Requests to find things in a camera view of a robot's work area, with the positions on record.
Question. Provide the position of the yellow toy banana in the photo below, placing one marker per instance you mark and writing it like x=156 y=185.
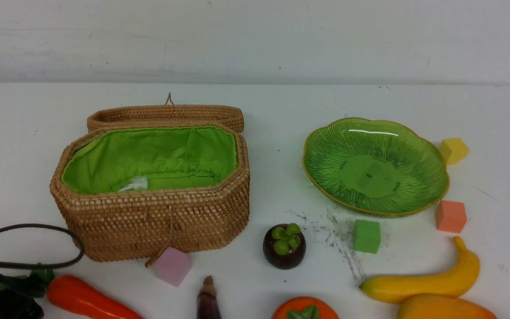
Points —
x=454 y=282

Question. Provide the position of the orange toy mango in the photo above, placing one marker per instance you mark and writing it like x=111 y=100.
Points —
x=432 y=306

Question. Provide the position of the dark purple toy mangosteen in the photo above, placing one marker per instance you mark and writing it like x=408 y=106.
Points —
x=284 y=246

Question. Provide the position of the orange toy carrot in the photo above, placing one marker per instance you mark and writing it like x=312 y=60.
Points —
x=74 y=295

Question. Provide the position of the orange toy persimmon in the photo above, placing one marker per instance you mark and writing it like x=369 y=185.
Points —
x=304 y=307

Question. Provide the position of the orange foam cube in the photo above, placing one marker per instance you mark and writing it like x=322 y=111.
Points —
x=450 y=216

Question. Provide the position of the pink foam cube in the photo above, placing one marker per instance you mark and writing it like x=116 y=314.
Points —
x=172 y=266

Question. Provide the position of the green foam cube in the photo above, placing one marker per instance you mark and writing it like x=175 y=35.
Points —
x=366 y=236

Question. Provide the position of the woven wicker basket lid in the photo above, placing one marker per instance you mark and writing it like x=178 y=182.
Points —
x=231 y=117

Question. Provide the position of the purple toy eggplant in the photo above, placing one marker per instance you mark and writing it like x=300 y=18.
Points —
x=207 y=302

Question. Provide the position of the woven wicker basket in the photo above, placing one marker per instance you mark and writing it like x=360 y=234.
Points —
x=132 y=191

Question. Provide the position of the green glass plate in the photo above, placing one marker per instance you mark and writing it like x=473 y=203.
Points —
x=377 y=168

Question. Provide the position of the yellow foam cube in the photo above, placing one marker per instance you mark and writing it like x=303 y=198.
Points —
x=453 y=150

